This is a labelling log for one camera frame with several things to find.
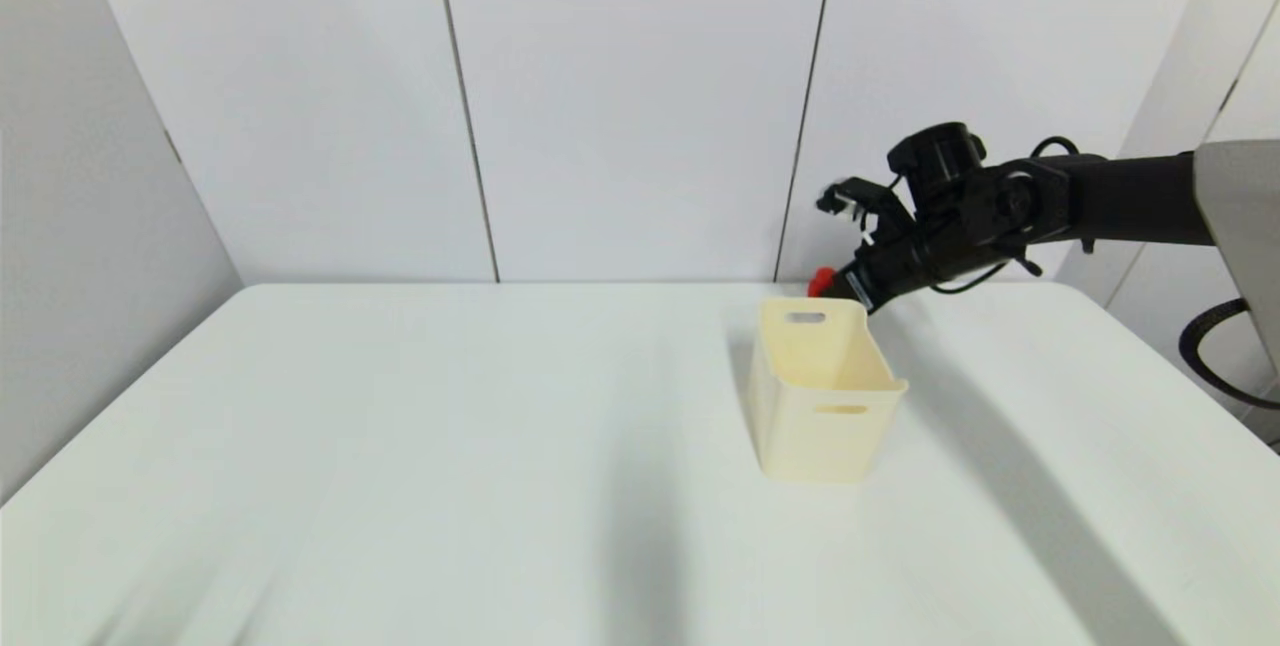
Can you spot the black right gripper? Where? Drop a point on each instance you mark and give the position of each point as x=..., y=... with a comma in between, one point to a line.
x=920, y=256

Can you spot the red rubber duck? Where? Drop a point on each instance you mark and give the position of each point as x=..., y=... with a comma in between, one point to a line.
x=821, y=281

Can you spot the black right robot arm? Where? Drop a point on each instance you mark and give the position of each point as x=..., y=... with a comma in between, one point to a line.
x=1130, y=196

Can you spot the cream plastic storage bin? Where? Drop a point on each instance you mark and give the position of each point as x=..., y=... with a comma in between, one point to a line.
x=815, y=426

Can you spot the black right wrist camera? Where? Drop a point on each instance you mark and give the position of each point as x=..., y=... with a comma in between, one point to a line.
x=862, y=196

